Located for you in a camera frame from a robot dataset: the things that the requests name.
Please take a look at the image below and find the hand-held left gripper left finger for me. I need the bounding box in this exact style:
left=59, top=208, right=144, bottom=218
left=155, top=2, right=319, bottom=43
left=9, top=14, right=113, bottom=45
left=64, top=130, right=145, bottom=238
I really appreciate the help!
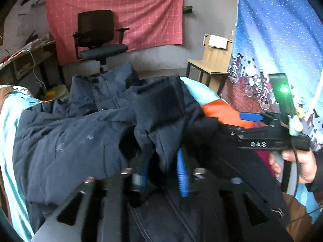
left=33, top=168, right=153, bottom=242

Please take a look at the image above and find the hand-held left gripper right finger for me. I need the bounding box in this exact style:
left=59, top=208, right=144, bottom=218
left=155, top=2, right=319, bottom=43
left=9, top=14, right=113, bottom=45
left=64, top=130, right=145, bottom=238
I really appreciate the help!
left=176, top=148, right=294, bottom=242

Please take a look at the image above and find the plastic bucket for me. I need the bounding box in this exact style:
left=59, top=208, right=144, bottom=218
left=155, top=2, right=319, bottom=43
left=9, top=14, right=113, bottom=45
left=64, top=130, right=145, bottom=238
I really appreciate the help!
left=40, top=84, right=70, bottom=102

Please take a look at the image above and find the black office chair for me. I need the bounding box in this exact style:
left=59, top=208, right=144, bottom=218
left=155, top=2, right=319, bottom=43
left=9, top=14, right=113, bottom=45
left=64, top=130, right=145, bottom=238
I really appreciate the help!
left=72, top=10, right=130, bottom=74

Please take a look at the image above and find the wooden chair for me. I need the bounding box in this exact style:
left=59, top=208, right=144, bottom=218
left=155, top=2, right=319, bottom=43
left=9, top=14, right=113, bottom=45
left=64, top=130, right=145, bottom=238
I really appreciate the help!
left=187, top=34, right=235, bottom=94

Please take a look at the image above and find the person's right forearm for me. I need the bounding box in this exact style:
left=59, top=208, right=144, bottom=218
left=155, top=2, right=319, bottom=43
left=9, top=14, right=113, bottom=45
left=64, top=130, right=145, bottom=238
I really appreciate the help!
left=304, top=148, right=323, bottom=194

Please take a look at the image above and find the striped bed blanket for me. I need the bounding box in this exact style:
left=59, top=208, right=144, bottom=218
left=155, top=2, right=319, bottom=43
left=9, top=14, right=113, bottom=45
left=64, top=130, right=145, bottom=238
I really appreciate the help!
left=0, top=77, right=274, bottom=242

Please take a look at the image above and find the white paper sheet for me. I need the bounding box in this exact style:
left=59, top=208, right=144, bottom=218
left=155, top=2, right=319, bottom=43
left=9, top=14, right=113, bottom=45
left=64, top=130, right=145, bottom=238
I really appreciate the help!
left=208, top=35, right=228, bottom=49

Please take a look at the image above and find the navy padded jacket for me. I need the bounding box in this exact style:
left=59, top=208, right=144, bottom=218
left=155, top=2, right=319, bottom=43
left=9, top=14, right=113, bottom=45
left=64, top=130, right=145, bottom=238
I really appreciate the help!
left=12, top=63, right=290, bottom=242

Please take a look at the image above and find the wooden desk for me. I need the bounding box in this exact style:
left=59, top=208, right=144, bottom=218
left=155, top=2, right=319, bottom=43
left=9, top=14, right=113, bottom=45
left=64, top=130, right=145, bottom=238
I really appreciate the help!
left=0, top=40, right=59, bottom=91

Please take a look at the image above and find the person's right hand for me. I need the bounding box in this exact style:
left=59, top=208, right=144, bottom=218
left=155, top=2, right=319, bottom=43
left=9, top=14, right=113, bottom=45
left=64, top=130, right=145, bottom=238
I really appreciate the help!
left=268, top=148, right=317, bottom=185

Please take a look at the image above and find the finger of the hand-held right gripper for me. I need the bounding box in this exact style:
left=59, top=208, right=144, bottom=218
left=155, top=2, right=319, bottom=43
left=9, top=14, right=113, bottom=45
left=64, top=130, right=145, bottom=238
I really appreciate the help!
left=240, top=111, right=279, bottom=128
left=219, top=123, right=243, bottom=138

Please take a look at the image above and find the pink checked wall cloth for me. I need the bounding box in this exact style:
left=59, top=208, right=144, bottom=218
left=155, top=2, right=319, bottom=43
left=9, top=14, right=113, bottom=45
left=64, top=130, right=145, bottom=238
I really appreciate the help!
left=46, top=0, right=185, bottom=65

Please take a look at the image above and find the blue printed curtain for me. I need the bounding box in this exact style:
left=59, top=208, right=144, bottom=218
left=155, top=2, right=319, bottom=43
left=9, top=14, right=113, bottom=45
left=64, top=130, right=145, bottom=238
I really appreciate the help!
left=220, top=0, right=323, bottom=222

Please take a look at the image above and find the white cable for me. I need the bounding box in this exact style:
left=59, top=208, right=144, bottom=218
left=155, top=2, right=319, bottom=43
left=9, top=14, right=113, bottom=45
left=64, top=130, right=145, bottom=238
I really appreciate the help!
left=22, top=49, right=47, bottom=93

